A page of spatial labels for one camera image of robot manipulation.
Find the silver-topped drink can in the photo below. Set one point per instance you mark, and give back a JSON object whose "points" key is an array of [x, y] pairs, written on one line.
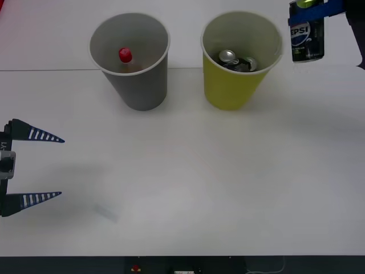
{"points": [[227, 55]]}

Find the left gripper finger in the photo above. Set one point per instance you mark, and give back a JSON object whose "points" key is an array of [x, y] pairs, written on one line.
{"points": [[25, 132], [20, 202]]}

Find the yellow-green plastic waste bin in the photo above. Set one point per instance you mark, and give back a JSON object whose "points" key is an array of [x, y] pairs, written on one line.
{"points": [[228, 91]]}

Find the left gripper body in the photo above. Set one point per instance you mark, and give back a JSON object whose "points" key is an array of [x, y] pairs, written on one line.
{"points": [[7, 140]]}

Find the red-capped plastic bottle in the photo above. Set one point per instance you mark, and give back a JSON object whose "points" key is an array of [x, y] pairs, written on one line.
{"points": [[125, 55]]}

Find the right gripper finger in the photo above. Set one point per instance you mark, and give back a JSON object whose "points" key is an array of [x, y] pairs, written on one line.
{"points": [[316, 13]]}

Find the red round button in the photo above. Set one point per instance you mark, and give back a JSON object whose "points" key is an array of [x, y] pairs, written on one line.
{"points": [[135, 268]]}

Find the black drink can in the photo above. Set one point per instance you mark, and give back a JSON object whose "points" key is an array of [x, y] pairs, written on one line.
{"points": [[245, 65]]}

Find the grey plastic waste bin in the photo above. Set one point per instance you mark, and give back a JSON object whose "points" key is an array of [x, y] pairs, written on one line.
{"points": [[142, 88]]}

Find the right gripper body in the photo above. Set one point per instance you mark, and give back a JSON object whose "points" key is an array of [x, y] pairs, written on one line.
{"points": [[357, 34]]}

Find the black can with blue print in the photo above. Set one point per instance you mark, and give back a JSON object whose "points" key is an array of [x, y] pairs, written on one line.
{"points": [[308, 42]]}

